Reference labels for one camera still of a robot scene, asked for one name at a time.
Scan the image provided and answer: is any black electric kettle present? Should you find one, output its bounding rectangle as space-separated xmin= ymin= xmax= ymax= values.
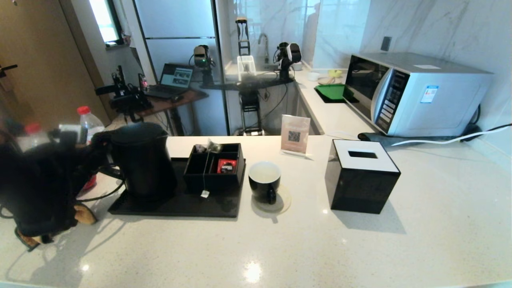
xmin=102 ymin=122 xmax=178 ymax=200

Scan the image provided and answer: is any clear pyramid tea bag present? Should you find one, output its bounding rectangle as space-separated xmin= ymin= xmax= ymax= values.
xmin=200 ymin=138 xmax=223 ymax=199

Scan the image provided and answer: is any water bottle red cap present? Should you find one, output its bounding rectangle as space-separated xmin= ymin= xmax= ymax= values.
xmin=77 ymin=106 xmax=105 ymax=144
xmin=16 ymin=123 xmax=56 ymax=152

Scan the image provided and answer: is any red apple toy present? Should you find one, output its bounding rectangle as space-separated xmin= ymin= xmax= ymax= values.
xmin=80 ymin=174 xmax=98 ymax=192

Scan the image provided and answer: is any brown black oven mitt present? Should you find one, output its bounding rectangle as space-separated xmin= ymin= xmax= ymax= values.
xmin=15 ymin=202 xmax=97 ymax=252

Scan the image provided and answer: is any black compartment organizer box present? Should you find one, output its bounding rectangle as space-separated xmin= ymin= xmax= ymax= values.
xmin=184 ymin=143 xmax=246 ymax=192

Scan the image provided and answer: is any black rectangular serving tray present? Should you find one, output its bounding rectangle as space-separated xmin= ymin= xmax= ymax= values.
xmin=108 ymin=157 xmax=246 ymax=218

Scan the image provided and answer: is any brown wooden desk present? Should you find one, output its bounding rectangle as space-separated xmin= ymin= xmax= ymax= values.
xmin=136 ymin=89 xmax=209 ymax=136

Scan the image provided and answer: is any black laptop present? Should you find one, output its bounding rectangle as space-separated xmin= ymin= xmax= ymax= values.
xmin=145 ymin=63 xmax=194 ymax=100

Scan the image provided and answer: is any red packet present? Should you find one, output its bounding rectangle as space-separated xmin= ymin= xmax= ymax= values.
xmin=217 ymin=159 xmax=237 ymax=174

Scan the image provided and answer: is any silver refrigerator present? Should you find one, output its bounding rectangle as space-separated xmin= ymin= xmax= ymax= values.
xmin=132 ymin=0 xmax=229 ymax=136

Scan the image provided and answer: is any black rig stand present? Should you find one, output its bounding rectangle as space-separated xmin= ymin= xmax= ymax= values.
xmin=200 ymin=76 xmax=296 ymax=137

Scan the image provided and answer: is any black mug white inside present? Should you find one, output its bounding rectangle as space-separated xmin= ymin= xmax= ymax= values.
xmin=248 ymin=161 xmax=282 ymax=205

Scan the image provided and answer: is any translucent round coaster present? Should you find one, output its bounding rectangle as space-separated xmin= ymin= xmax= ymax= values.
xmin=251 ymin=186 xmax=292 ymax=214

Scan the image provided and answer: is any QR code sign stand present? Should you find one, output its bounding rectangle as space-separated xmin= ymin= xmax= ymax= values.
xmin=280 ymin=115 xmax=311 ymax=157

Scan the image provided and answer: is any chrome faucet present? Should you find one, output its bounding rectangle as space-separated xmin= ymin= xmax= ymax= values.
xmin=258 ymin=33 xmax=269 ymax=64

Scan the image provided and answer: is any green cutting board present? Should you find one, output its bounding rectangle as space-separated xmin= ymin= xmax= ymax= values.
xmin=314 ymin=84 xmax=354 ymax=104

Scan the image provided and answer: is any black tissue box white lid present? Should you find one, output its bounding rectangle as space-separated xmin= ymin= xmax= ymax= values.
xmin=324 ymin=139 xmax=401 ymax=214

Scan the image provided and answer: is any silver microwave oven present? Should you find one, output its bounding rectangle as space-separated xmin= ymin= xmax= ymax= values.
xmin=343 ymin=52 xmax=493 ymax=138

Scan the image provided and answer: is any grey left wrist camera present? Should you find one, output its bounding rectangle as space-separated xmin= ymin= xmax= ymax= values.
xmin=58 ymin=124 xmax=83 ymax=146

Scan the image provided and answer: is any black door handle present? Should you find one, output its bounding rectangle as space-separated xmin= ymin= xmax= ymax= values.
xmin=0 ymin=64 xmax=20 ymax=79

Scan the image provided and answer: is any window with black frame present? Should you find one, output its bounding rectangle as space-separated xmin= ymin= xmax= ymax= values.
xmin=89 ymin=0 xmax=124 ymax=48

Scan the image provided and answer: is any white wire rack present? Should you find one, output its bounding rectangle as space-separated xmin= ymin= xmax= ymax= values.
xmin=237 ymin=56 xmax=257 ymax=82

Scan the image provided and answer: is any black upright frame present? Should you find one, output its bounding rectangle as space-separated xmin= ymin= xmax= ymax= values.
xmin=235 ymin=17 xmax=252 ymax=57

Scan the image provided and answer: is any thin white cable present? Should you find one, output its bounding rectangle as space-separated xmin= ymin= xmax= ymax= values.
xmin=326 ymin=131 xmax=362 ymax=140

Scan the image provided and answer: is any thick white cable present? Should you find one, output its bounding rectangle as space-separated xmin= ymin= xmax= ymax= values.
xmin=390 ymin=125 xmax=512 ymax=147

